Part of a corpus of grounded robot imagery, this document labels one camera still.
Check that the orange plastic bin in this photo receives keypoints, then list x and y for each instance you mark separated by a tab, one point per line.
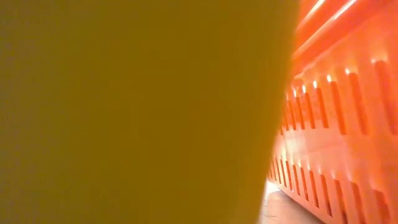
342	124

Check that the yellow plastic bin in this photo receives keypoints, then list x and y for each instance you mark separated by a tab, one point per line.
124	109

